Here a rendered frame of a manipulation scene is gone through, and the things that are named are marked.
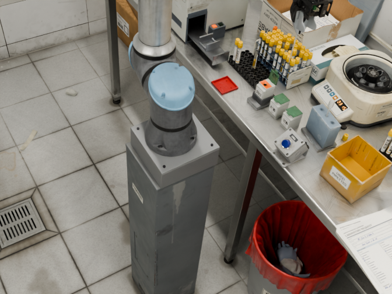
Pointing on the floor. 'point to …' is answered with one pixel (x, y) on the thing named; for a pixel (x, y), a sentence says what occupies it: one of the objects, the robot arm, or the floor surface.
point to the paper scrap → (28, 140)
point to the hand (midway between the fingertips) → (298, 28)
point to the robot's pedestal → (165, 227)
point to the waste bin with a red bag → (315, 247)
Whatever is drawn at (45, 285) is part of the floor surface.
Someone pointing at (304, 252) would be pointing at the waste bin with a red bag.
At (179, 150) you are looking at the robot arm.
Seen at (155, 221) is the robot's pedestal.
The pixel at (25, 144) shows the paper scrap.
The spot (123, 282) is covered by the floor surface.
